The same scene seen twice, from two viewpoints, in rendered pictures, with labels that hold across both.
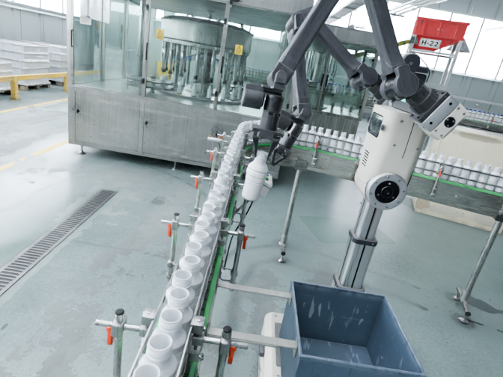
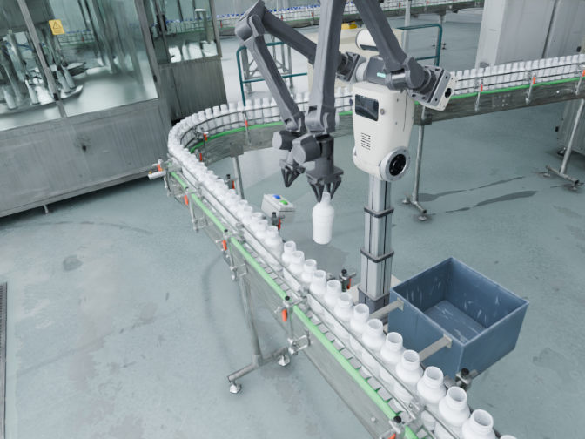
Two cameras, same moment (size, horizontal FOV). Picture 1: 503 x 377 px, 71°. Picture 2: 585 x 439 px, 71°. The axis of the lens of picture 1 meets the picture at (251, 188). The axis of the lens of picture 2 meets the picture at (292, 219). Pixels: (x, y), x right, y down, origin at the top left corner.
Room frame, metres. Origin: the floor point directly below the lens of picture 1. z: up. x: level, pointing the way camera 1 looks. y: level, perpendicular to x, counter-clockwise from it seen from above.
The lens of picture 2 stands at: (0.18, 0.59, 1.91)
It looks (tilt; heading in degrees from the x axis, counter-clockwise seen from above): 31 degrees down; 333
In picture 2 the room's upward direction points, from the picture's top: 5 degrees counter-clockwise
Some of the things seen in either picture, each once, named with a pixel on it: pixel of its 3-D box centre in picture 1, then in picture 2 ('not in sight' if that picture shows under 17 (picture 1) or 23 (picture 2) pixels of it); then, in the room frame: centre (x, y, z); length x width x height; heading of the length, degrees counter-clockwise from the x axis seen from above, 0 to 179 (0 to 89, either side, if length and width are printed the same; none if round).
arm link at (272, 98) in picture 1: (272, 102); (322, 146); (1.12, -0.02, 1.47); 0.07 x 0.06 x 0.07; 99
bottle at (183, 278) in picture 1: (179, 307); (407, 380); (0.60, 0.11, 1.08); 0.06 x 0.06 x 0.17
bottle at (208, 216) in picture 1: (205, 240); (334, 306); (0.90, 0.10, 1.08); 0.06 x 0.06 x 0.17
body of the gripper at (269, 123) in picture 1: (269, 123); (324, 165); (1.12, -0.02, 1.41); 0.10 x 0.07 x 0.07; 90
